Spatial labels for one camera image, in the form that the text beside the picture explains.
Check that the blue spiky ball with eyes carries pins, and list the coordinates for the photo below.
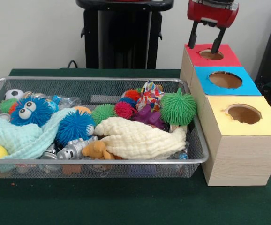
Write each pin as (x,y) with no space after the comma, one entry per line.
(37,114)

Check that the cream waffle cloth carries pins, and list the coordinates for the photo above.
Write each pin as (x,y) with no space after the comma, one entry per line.
(137,138)

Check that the silver robot toy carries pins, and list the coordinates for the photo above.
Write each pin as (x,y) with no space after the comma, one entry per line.
(72,150)

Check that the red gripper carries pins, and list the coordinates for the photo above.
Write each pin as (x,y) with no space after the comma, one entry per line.
(213,14)

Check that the small green spiky ball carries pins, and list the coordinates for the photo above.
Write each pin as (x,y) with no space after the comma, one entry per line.
(102,113)

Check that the plain blue spiky ball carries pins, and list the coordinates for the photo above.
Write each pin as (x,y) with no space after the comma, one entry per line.
(74,126)

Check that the dark green table cloth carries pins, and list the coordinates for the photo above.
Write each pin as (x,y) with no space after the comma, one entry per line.
(126,201)

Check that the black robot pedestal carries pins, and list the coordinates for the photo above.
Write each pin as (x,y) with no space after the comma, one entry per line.
(126,35)

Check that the large green spiky ball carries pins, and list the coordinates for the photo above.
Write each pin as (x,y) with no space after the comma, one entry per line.
(178,107)

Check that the small soccer ball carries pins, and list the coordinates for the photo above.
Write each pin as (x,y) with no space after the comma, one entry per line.
(13,93)

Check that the mint waffle cloth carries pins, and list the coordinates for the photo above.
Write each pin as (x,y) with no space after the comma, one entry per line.
(20,138)

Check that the wooden box with three holes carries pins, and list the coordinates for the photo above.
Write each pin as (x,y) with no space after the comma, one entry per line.
(243,159)

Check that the shallow silver mesh bin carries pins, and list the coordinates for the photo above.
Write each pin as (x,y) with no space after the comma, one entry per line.
(91,168)

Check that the orange plush animal toy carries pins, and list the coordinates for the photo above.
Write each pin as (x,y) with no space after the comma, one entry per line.
(96,147)

